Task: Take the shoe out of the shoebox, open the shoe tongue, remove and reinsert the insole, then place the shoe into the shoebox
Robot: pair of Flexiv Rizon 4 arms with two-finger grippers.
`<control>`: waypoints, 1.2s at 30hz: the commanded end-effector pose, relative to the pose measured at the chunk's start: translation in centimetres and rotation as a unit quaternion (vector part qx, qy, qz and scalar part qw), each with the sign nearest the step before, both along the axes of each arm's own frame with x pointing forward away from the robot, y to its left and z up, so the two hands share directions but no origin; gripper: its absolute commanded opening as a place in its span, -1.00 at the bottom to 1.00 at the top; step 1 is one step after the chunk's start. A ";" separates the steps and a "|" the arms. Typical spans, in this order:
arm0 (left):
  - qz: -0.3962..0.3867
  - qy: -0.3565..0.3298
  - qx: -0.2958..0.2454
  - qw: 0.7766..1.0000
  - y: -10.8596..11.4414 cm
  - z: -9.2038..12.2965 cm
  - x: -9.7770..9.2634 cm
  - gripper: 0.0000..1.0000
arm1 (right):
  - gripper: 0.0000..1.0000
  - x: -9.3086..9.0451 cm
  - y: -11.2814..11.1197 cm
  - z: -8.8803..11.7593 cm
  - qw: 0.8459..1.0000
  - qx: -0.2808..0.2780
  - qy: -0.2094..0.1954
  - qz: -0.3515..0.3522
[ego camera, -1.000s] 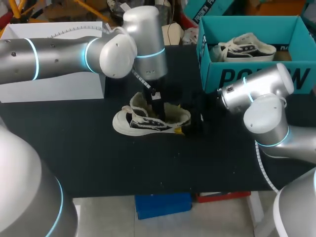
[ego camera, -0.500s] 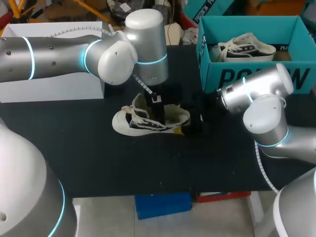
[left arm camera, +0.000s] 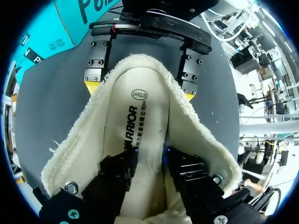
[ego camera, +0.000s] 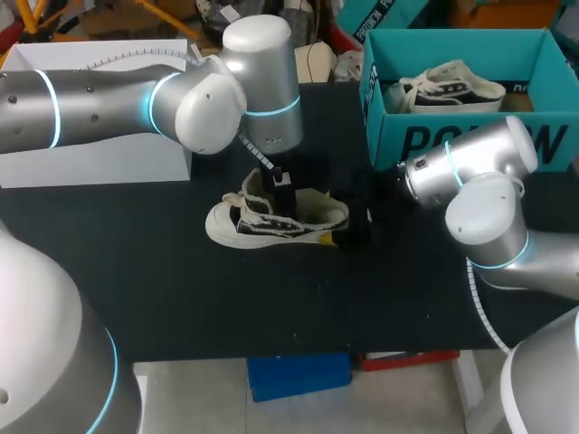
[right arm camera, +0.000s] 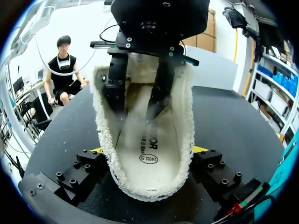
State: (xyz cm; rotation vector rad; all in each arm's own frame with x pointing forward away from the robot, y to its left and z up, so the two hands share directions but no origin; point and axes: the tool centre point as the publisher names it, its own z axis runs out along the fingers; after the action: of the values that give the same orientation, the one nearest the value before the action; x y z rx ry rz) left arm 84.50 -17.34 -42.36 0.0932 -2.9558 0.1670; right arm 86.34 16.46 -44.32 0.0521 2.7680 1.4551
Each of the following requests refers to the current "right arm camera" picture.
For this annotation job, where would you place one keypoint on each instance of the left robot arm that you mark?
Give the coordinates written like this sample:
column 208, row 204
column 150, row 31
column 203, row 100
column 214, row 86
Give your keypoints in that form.
column 31, row 25

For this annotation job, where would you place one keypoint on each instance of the person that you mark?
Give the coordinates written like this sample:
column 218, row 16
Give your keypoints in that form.
column 61, row 77

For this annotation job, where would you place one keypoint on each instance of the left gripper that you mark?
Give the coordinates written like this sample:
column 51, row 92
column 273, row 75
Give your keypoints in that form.
column 161, row 21

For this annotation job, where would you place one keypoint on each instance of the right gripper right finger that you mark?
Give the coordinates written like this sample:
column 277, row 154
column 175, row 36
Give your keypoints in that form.
column 217, row 168

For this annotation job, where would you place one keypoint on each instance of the cream fleece-lined shoe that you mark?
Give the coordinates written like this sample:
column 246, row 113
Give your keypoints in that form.
column 182, row 130

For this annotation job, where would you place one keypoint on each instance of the printed cream shoe insole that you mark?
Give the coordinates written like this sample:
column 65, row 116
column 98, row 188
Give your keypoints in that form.
column 149, row 168

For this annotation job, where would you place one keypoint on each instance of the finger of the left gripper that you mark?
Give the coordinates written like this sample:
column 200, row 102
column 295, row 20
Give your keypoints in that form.
column 116, row 81

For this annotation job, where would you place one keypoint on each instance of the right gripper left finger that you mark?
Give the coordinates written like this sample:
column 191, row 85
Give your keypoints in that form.
column 79, row 168

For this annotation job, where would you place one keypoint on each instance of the teal box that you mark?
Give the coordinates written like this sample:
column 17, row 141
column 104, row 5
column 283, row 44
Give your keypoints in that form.
column 283, row 163

